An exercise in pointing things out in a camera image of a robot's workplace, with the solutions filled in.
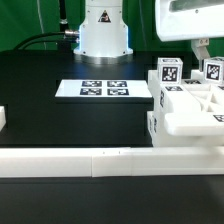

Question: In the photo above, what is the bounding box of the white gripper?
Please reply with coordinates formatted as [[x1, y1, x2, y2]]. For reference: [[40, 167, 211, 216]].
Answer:
[[155, 0, 224, 72]]

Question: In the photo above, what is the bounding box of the white tagged cube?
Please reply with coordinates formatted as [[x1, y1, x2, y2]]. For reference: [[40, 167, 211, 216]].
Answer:
[[203, 56, 224, 84], [157, 57, 183, 84]]

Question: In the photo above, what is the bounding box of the white chair back frame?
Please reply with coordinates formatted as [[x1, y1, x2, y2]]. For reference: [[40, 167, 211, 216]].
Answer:
[[148, 70, 224, 147]]

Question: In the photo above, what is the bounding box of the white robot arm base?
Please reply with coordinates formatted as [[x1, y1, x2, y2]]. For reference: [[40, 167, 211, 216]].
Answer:
[[74, 0, 133, 64]]

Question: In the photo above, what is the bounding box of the white U-shaped fence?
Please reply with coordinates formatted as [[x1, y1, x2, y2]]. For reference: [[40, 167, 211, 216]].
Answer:
[[0, 105, 224, 179]]

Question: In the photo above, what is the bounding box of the white tag plate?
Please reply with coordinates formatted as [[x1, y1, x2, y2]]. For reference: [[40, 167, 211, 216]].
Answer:
[[55, 79, 152, 99]]

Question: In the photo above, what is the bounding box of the black cable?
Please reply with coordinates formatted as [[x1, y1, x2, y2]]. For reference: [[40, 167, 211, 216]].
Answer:
[[13, 29, 80, 51]]

